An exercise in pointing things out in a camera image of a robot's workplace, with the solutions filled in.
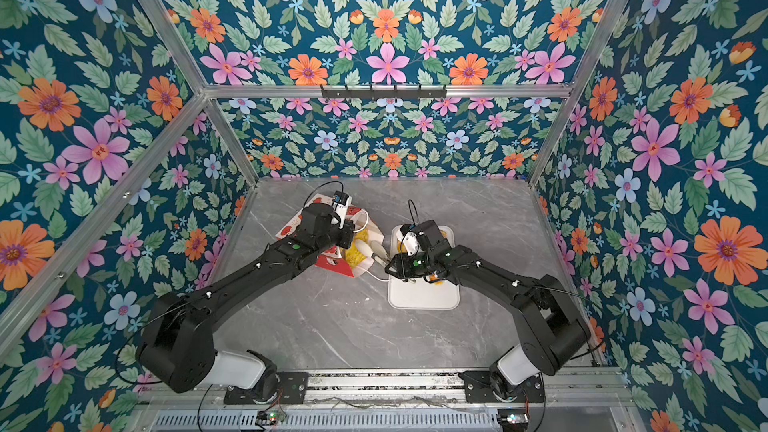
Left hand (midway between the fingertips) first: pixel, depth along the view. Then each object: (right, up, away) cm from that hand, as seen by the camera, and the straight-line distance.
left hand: (356, 215), depth 83 cm
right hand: (+10, -15, 0) cm, 18 cm away
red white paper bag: (-6, -12, -1) cm, 14 cm away
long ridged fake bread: (+21, -15, -12) cm, 29 cm away
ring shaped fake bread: (-3, -13, +10) cm, 16 cm away
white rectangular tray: (+19, -24, +5) cm, 31 cm away
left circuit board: (-18, -48, -13) cm, 53 cm away
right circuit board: (+40, -48, -13) cm, 64 cm away
